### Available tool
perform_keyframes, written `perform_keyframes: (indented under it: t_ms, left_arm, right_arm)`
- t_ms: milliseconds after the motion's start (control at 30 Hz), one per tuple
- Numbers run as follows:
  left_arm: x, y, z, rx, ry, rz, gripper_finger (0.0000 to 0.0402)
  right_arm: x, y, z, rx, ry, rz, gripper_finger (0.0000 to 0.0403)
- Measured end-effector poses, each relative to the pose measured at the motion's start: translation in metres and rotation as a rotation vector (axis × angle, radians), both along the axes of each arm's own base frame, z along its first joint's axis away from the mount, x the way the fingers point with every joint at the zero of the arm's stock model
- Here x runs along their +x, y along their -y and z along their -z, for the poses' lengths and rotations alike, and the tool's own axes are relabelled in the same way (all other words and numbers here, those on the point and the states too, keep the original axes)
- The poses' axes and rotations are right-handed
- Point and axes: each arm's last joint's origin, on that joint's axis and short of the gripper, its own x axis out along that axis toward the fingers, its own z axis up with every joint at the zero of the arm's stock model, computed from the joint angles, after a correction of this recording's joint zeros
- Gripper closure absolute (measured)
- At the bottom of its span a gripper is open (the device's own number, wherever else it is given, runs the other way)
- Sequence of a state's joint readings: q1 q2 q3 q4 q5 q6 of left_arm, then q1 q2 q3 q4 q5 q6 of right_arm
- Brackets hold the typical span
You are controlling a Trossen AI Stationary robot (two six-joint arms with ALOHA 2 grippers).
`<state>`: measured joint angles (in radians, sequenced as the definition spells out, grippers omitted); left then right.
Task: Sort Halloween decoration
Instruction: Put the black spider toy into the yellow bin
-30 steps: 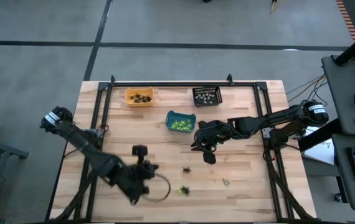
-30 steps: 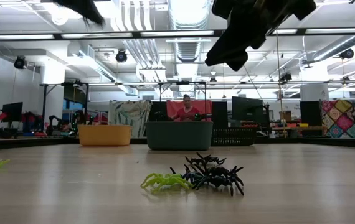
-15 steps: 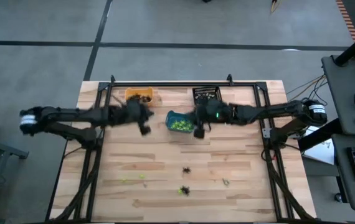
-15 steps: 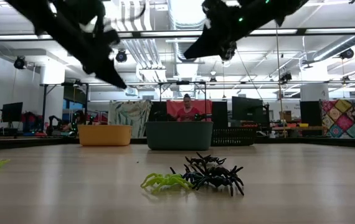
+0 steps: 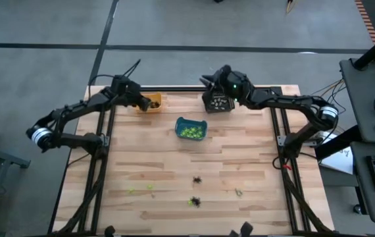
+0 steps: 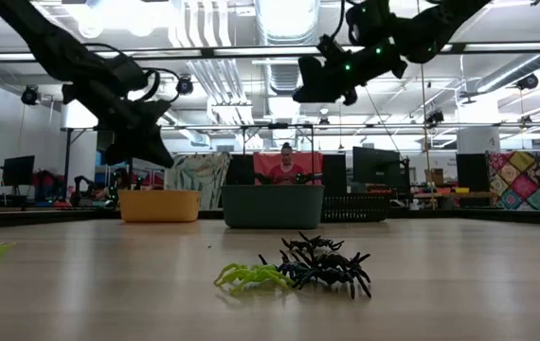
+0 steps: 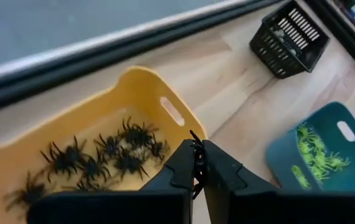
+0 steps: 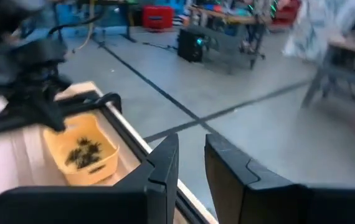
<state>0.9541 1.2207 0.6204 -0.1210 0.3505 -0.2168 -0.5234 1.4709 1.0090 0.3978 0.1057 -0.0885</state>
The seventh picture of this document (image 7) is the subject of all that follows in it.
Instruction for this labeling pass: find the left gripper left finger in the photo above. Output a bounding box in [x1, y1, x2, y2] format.
[27, 138, 196, 224]

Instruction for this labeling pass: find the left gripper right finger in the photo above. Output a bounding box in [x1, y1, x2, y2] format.
[201, 139, 355, 224]

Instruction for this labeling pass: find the orange plastic bin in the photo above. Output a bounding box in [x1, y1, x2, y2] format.
[0, 65, 209, 224]

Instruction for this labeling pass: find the black slotted plastic basket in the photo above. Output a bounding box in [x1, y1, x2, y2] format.
[248, 0, 331, 80]

